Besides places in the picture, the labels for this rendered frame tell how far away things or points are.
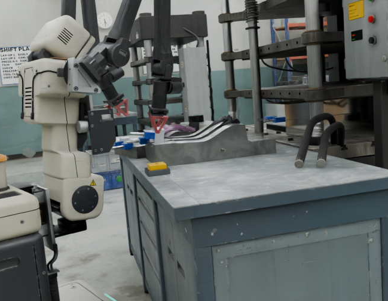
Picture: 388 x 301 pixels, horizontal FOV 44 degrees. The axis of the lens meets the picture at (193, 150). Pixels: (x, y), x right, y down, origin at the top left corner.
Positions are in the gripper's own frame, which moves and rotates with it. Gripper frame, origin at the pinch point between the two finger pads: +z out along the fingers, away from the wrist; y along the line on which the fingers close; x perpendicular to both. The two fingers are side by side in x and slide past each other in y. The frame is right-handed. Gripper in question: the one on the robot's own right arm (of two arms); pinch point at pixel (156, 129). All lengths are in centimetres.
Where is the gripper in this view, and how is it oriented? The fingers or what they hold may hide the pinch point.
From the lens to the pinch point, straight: 193.2
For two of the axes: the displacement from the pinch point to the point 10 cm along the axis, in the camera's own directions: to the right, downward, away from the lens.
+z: -1.1, 9.6, 2.4
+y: -2.5, -2.6, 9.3
